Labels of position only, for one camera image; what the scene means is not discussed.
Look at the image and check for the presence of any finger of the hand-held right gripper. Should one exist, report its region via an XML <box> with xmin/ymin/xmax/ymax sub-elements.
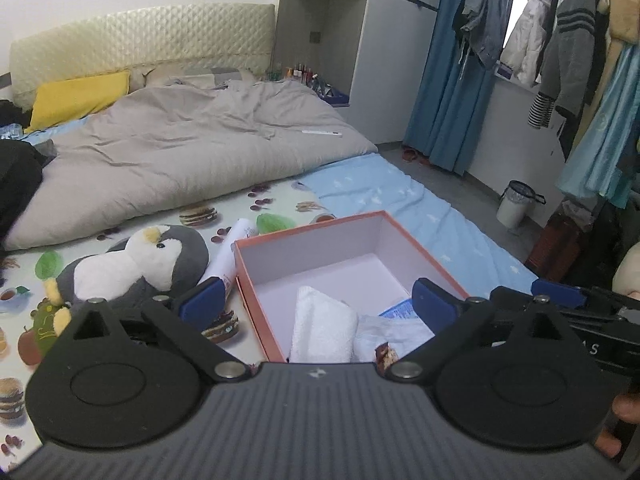
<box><xmin>489</xmin><ymin>285</ymin><xmax>621</xmax><ymax>331</ymax></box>
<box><xmin>530</xmin><ymin>279</ymin><xmax>640</xmax><ymax>311</ymax></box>

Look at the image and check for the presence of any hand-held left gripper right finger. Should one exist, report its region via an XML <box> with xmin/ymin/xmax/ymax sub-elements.
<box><xmin>390</xmin><ymin>278</ymin><xmax>573</xmax><ymax>381</ymax></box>

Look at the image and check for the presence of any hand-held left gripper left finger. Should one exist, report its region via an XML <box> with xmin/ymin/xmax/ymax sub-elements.
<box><xmin>67</xmin><ymin>276</ymin><xmax>252</xmax><ymax>381</ymax></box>

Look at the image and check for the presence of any clear plastic packet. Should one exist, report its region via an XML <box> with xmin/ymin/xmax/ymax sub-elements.
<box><xmin>356</xmin><ymin>312</ymin><xmax>437</xmax><ymax>363</ymax></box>

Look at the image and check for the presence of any dark brown snack packet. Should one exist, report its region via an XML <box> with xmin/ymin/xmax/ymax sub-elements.
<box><xmin>374</xmin><ymin>342</ymin><xmax>401</xmax><ymax>376</ymax></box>

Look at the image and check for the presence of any white towel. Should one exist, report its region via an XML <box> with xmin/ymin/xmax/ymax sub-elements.
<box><xmin>289</xmin><ymin>285</ymin><xmax>360</xmax><ymax>365</ymax></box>

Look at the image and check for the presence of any orange cardboard box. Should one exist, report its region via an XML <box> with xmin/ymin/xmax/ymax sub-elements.
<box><xmin>232</xmin><ymin>210</ymin><xmax>473</xmax><ymax>365</ymax></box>

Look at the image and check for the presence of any person's right hand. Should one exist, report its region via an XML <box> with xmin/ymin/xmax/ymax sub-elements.
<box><xmin>595</xmin><ymin>392</ymin><xmax>640</xmax><ymax>458</ymax></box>

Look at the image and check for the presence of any brown stool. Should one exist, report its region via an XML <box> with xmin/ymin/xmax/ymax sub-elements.
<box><xmin>525</xmin><ymin>210</ymin><xmax>588</xmax><ymax>281</ymax></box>

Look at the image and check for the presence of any white tube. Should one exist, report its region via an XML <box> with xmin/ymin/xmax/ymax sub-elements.
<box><xmin>202</xmin><ymin>217</ymin><xmax>261</xmax><ymax>301</ymax></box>

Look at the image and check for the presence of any grey penguin plush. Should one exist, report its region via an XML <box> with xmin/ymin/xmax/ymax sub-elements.
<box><xmin>42</xmin><ymin>225</ymin><xmax>211</xmax><ymax>341</ymax></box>

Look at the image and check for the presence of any dark cloth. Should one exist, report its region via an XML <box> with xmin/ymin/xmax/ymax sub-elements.
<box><xmin>565</xmin><ymin>200</ymin><xmax>640</xmax><ymax>291</ymax></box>

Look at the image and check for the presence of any cream plush toy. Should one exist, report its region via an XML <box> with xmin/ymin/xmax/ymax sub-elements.
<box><xmin>612</xmin><ymin>242</ymin><xmax>640</xmax><ymax>303</ymax></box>

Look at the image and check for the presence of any white trash bin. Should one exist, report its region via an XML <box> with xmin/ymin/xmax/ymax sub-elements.
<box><xmin>495</xmin><ymin>180</ymin><xmax>547</xmax><ymax>233</ymax></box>

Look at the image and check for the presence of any grey duvet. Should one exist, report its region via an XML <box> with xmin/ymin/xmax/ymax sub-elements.
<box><xmin>2</xmin><ymin>80</ymin><xmax>378</xmax><ymax>251</ymax></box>

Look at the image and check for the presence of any hanging teal dress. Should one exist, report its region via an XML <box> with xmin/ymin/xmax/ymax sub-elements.
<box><xmin>555</xmin><ymin>42</ymin><xmax>640</xmax><ymax>211</ymax></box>

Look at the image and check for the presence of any blue curtain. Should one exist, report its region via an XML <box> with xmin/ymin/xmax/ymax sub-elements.
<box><xmin>402</xmin><ymin>0</ymin><xmax>506</xmax><ymax>176</ymax></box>

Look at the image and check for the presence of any black jacket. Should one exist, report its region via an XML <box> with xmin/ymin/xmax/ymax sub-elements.
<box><xmin>0</xmin><ymin>100</ymin><xmax>56</xmax><ymax>246</ymax></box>

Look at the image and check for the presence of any beige pillow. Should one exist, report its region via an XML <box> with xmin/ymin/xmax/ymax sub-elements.
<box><xmin>127</xmin><ymin>65</ymin><xmax>173</xmax><ymax>93</ymax></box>

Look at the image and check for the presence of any yellow pillow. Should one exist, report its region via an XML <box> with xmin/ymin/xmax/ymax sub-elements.
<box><xmin>27</xmin><ymin>71</ymin><xmax>132</xmax><ymax>133</ymax></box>

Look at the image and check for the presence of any hanging grey striped sweater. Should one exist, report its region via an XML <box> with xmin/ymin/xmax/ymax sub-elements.
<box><xmin>530</xmin><ymin>0</ymin><xmax>611</xmax><ymax>131</ymax></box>

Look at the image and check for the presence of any grey wardrobe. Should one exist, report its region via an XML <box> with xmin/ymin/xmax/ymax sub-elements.
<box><xmin>275</xmin><ymin>0</ymin><xmax>443</xmax><ymax>146</ymax></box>

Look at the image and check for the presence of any row of small bottles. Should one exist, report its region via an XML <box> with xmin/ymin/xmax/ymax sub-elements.
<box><xmin>270</xmin><ymin>60</ymin><xmax>321</xmax><ymax>83</ymax></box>

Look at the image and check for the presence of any hanging white puffer jacket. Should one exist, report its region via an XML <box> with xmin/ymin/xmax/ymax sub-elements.
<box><xmin>500</xmin><ymin>0</ymin><xmax>561</xmax><ymax>91</ymax></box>

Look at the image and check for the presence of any cream quilted headboard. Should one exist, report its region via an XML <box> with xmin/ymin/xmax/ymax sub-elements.
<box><xmin>9</xmin><ymin>2</ymin><xmax>277</xmax><ymax>111</ymax></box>

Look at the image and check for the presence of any hanging denim jacket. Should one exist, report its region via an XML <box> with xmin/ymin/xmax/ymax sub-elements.
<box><xmin>452</xmin><ymin>0</ymin><xmax>521</xmax><ymax>71</ymax></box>

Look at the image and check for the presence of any hanging beige garment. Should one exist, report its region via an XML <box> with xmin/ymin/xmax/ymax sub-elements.
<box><xmin>595</xmin><ymin>0</ymin><xmax>640</xmax><ymax>111</ymax></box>

